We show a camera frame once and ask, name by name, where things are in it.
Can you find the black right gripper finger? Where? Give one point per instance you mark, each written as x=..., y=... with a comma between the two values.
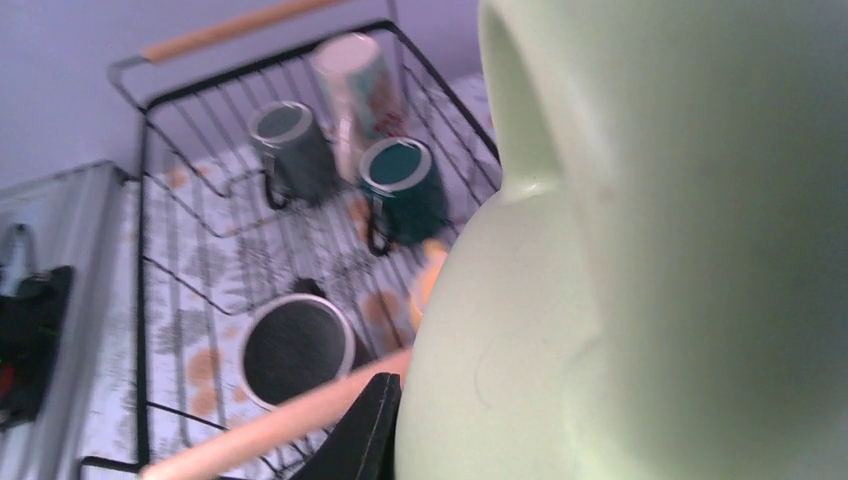
x=361, y=446

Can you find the black matte mug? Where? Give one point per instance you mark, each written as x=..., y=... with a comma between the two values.
x=296, y=343

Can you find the dark teal glossy mug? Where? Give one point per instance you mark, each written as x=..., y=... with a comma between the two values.
x=405, y=194

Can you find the light green mug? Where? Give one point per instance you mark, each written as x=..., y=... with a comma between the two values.
x=659, y=288

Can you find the floral table mat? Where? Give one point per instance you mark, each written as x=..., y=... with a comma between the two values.
x=265, y=265

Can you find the grey green mug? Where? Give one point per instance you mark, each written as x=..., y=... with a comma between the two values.
x=298, y=162

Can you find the cream floral mug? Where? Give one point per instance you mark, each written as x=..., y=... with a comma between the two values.
x=365, y=105

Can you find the wooden rack handle right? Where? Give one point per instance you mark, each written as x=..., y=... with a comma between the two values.
x=291, y=420

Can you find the wooden rack handle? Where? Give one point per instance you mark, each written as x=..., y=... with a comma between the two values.
x=291, y=420
x=231, y=29

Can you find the aluminium rail frame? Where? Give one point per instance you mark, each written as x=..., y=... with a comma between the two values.
x=75, y=218

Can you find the wooden rack handle left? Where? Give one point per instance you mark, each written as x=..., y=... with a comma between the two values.
x=231, y=29

